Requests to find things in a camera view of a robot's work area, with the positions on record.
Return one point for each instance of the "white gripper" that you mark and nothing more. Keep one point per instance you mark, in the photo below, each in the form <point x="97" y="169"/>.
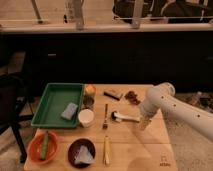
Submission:
<point x="148" y="108"/>

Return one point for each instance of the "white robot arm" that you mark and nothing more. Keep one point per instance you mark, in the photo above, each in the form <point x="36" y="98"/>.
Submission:
<point x="161" y="96"/>

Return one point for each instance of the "grey sponge in tray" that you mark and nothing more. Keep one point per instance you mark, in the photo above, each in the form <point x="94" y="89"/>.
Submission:
<point x="69" y="111"/>

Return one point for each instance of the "green plastic tray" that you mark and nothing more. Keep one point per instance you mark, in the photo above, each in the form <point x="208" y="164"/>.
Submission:
<point x="54" y="100"/>

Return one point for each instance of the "brown dried food pile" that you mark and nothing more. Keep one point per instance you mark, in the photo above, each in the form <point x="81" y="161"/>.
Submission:
<point x="131" y="96"/>

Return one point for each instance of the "metal fork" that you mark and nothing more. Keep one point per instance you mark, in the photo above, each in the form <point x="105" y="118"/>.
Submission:
<point x="105" y="124"/>

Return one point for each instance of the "black rectangular block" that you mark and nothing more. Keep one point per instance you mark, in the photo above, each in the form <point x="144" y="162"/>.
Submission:
<point x="113" y="94"/>

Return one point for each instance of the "white paper cup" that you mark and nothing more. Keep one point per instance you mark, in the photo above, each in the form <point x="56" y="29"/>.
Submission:
<point x="86" y="117"/>

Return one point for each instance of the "small dark tin can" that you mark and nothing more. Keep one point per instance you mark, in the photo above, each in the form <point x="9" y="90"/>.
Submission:
<point x="88" y="102"/>

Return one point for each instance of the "orange fruit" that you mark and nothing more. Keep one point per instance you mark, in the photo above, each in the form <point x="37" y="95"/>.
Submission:
<point x="90" y="90"/>

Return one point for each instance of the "grey cloth in bowl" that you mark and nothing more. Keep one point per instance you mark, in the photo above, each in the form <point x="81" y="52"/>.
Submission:
<point x="84" y="156"/>

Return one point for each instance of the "dark brown bowl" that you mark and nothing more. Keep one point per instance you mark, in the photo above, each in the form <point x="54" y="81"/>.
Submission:
<point x="74" y="148"/>

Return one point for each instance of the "green cucumber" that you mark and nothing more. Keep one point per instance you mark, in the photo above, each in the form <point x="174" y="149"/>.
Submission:
<point x="44" y="146"/>

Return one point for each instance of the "orange bowl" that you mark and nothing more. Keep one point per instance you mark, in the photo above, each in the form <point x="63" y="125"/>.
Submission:
<point x="34" y="148"/>

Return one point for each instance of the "black chair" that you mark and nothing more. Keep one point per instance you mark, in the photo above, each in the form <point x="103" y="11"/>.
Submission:
<point x="13" y="98"/>

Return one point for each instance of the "yellow handled utensil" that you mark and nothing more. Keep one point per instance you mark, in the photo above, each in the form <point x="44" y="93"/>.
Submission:
<point x="107" y="151"/>

